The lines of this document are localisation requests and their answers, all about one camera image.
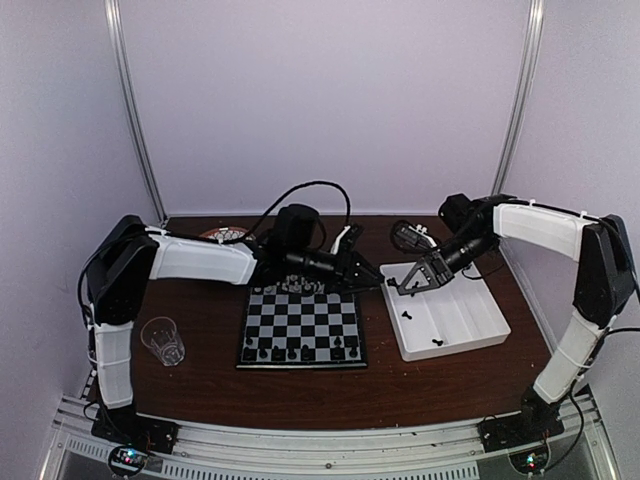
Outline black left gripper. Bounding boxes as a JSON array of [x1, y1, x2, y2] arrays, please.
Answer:
[[287, 243, 385, 295]]

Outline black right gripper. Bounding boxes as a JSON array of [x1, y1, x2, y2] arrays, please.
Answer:
[[399, 231, 495, 296]]

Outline white plastic tray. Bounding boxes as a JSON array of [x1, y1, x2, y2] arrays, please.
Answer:
[[380, 262, 511, 362]]

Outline black white chessboard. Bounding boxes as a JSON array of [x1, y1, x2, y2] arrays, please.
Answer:
[[236, 286, 368, 369]]

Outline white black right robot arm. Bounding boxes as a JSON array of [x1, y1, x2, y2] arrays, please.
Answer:
[[383, 194, 639, 442]]

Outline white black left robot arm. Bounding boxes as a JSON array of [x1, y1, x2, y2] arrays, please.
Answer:
[[78, 204, 383, 444]]

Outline floral ceramic plate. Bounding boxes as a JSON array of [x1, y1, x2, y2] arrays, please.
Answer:
[[200, 226, 248, 243]]

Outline clear drinking glass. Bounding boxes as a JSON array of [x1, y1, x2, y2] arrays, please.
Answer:
[[140, 316, 186, 367]]

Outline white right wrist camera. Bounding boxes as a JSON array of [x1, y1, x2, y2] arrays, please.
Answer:
[[390, 220, 439, 254]]

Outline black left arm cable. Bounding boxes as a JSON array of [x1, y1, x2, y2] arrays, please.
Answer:
[[244, 182, 351, 246]]

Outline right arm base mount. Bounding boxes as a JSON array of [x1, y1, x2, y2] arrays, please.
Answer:
[[477, 414, 565, 477]]

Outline front aluminium rail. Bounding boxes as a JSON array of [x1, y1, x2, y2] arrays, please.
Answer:
[[35, 402, 622, 479]]

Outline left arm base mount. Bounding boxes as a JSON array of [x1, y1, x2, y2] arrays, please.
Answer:
[[91, 417, 179, 477]]

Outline right aluminium frame post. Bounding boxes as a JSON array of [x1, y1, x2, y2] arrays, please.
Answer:
[[491, 0, 546, 195]]

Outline aluminium frame post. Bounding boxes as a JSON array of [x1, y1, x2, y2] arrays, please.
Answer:
[[491, 0, 546, 195], [104, 0, 168, 225]]

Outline left aluminium frame post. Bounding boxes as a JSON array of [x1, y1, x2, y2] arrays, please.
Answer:
[[104, 0, 168, 225]]

